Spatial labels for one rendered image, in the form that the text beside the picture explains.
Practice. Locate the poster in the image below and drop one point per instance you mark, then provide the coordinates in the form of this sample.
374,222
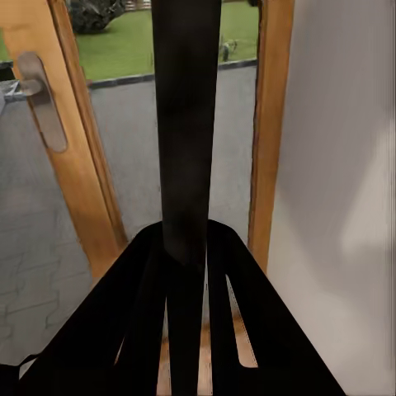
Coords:
186,51

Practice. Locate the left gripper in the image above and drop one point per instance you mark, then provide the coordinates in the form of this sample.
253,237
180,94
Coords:
9,376

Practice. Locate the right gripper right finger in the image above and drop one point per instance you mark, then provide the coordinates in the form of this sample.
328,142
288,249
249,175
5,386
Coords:
287,363

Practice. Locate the door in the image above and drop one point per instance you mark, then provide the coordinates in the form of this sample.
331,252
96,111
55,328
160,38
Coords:
79,159

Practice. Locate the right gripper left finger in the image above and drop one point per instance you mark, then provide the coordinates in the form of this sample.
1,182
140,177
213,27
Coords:
111,345

